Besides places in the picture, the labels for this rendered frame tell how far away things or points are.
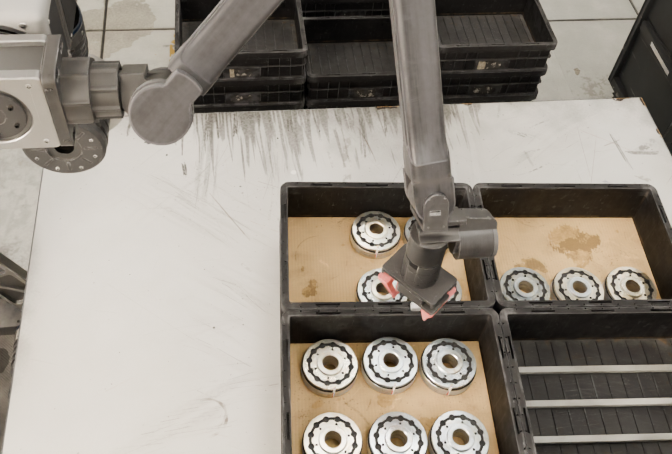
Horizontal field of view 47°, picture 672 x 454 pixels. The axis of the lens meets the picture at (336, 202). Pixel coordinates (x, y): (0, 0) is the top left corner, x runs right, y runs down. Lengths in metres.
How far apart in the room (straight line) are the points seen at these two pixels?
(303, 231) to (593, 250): 0.62
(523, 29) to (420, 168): 1.77
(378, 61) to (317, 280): 1.29
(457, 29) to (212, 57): 1.81
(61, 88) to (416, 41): 0.44
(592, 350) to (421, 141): 0.71
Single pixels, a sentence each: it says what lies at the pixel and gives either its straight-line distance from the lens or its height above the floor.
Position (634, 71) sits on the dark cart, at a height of 0.27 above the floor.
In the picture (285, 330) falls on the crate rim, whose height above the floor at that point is 0.93.
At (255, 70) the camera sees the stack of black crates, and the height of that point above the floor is 0.52.
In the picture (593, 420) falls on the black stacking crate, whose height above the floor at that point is 0.83.
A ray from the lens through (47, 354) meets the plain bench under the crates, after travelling 1.68.
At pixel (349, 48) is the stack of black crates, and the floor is 0.38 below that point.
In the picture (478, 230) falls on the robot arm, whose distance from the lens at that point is 1.12.
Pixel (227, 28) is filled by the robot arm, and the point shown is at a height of 1.53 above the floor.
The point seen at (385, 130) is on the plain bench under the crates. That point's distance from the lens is 2.01.
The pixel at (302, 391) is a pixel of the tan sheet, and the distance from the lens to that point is 1.44.
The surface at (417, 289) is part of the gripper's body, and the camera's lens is 1.17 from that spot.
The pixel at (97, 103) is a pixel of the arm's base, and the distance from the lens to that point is 0.99.
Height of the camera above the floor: 2.14
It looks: 52 degrees down
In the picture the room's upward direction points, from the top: 7 degrees clockwise
